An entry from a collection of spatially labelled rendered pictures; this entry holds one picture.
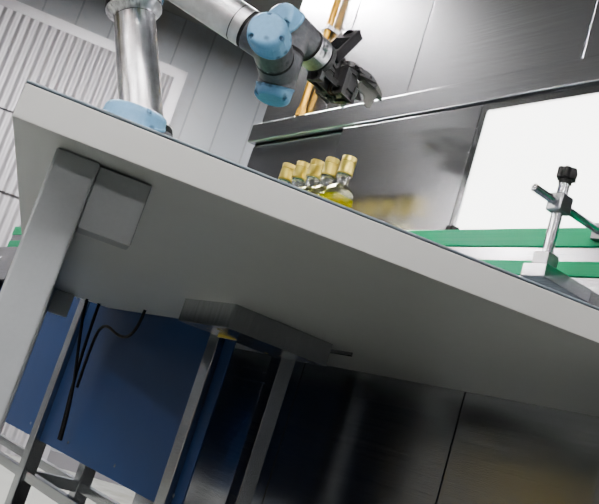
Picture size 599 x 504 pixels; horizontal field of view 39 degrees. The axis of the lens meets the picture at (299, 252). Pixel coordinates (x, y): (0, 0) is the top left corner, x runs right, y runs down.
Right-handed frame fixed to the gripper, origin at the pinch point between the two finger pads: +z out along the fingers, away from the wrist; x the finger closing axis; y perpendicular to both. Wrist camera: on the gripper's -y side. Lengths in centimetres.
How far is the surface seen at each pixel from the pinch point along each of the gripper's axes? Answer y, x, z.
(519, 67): -9.8, 31.5, 6.7
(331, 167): 18.3, -4.4, 0.6
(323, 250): 60, 62, -79
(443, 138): 6.9, 17.7, 7.6
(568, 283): 47, 68, -31
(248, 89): -119, -255, 208
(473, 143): 9.1, 26.7, 5.0
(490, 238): 37, 48, -18
